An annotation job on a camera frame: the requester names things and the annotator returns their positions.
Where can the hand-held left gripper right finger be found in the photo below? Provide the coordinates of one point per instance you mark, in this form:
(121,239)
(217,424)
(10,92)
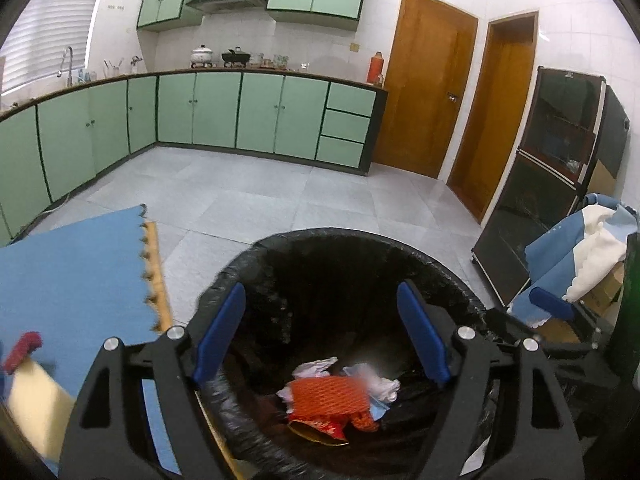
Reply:
(425,332)

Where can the glass jar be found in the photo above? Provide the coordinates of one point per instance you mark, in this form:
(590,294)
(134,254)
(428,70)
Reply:
(281,61)
(256,61)

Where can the blue white cloth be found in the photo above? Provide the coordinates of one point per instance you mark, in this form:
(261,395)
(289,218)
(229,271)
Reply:
(565,245)

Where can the black trash bin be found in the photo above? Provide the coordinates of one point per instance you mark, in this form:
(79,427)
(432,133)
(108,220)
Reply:
(325,285)

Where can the red thermos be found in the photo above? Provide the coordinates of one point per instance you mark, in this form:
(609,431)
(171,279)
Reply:
(375,67)

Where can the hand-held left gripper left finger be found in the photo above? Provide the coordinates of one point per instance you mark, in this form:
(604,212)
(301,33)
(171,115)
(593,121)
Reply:
(217,332)

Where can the black glass cabinet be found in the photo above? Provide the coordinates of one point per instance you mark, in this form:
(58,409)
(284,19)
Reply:
(540,185)

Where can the plain wooden door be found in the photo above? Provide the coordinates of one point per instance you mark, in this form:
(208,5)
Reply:
(500,120)

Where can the yellow foam mat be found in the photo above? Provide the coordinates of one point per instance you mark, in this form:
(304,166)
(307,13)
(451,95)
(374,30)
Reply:
(157,285)

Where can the black wok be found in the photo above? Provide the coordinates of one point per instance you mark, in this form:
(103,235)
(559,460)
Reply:
(235,56)

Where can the utensil holder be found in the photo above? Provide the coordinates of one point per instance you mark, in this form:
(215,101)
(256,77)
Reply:
(114,69)

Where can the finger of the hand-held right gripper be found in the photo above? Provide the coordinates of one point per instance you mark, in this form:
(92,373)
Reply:
(570,351)
(552,302)

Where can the white tissue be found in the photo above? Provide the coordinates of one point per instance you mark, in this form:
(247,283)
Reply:
(315,367)
(380,385)

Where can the red plastic bag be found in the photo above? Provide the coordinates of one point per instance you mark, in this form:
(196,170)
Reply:
(22,350)

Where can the white cooking pot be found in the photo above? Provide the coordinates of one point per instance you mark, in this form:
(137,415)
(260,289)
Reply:
(201,55)

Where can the white window blind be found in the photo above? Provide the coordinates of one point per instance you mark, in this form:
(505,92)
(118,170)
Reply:
(50,35)

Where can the blue plastic wrapper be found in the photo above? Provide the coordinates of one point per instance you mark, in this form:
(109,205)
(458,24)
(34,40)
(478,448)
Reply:
(378,411)

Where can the green base cabinets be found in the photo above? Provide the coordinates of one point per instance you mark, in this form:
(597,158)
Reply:
(215,110)

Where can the blue foam mat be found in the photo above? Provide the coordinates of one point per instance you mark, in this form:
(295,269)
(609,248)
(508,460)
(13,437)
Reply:
(75,270)

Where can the cardboard box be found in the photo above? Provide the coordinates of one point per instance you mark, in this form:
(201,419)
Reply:
(602,290)

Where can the metal faucet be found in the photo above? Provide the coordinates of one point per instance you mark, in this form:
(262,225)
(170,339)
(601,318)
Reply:
(67,60)

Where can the tan flat board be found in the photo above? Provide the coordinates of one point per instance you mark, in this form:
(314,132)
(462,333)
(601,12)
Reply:
(35,410)

